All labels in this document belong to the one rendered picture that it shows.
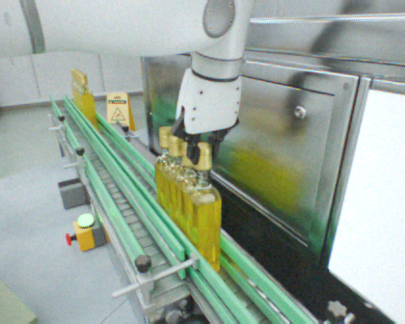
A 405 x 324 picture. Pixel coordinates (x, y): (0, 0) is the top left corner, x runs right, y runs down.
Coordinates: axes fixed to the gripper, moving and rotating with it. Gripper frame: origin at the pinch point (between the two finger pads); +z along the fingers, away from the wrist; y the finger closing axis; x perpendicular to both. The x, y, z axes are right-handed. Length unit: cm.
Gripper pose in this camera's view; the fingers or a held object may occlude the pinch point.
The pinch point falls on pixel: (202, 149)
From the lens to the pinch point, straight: 54.7
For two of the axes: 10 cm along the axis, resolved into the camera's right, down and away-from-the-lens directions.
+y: -8.7, 2.0, -4.6
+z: -1.3, 7.9, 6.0
